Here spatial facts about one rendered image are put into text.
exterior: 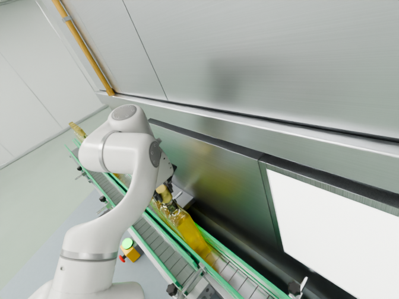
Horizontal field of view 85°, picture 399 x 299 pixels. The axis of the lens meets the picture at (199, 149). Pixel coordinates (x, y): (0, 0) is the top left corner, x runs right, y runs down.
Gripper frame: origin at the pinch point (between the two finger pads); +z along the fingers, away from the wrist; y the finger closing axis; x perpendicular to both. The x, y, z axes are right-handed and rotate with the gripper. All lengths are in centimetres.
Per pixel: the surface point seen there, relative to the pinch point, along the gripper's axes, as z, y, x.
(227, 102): -27.2, -14.9, 13.8
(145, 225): 37.5, 7.7, -19.0
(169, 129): -11.2, -12.6, -7.3
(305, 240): -1.1, -12.1, 36.2
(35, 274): 62, 62, -58
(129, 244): 41.3, 17.9, -20.0
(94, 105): 244, -108, -539
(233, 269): 26.3, -2.0, 23.0
